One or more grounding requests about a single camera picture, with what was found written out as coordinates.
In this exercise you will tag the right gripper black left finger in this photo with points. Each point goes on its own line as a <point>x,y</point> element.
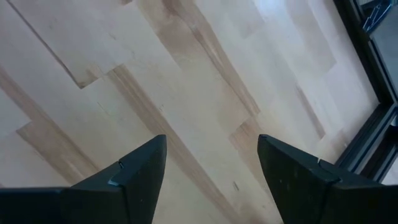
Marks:
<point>93,202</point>

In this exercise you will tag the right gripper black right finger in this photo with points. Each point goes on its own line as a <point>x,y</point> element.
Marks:
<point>311,199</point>

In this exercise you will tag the blue metal object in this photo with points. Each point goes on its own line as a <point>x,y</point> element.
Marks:
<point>376,14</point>

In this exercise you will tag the black aluminium table frame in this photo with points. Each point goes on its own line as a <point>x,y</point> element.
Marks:
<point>370,146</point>

